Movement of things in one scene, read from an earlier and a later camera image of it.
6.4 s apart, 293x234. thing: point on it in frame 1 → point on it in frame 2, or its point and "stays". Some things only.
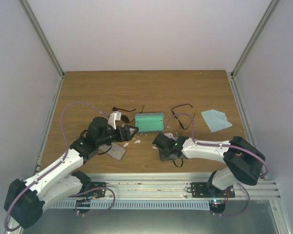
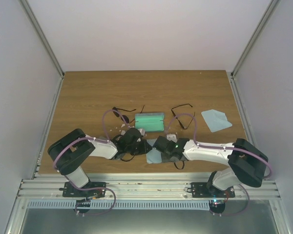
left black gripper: (127, 136) → (143, 149)
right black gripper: (163, 157) stays
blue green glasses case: (149, 122) stays
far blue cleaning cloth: (216, 120) stays
